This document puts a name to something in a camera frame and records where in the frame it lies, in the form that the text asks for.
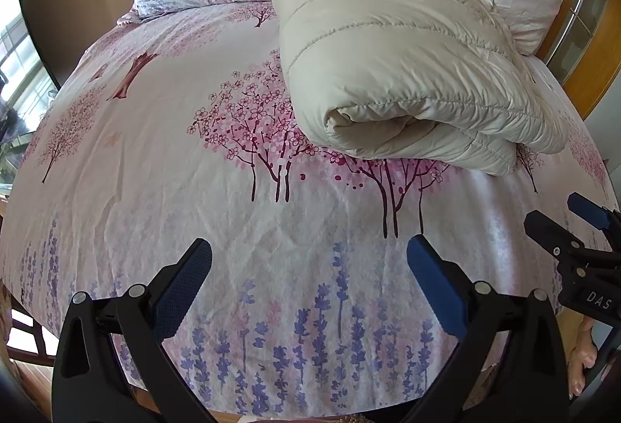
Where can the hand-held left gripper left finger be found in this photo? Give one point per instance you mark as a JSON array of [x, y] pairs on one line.
[[182, 292]]

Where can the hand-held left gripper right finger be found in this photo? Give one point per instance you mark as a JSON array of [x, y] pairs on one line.
[[436, 287]]

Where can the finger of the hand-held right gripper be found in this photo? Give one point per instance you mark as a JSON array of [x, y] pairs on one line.
[[589, 211], [548, 229]]

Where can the cream quilted down jacket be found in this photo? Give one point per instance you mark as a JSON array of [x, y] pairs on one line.
[[412, 54]]

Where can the person's right hand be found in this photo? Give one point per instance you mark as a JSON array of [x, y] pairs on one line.
[[584, 355]]

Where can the pink floral bed sheet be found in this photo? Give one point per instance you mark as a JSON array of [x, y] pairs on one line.
[[145, 190]]

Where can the wooden headboard cabinet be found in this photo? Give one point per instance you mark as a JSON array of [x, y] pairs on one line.
[[596, 78]]

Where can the dark wooden chair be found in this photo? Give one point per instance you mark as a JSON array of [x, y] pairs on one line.
[[29, 345]]

